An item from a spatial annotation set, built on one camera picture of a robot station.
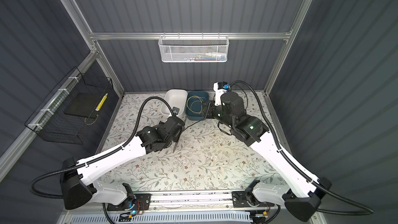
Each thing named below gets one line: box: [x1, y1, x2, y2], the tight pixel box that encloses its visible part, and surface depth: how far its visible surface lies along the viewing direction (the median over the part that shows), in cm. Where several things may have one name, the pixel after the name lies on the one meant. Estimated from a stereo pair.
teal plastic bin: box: [186, 90, 210, 121], surface depth 114 cm
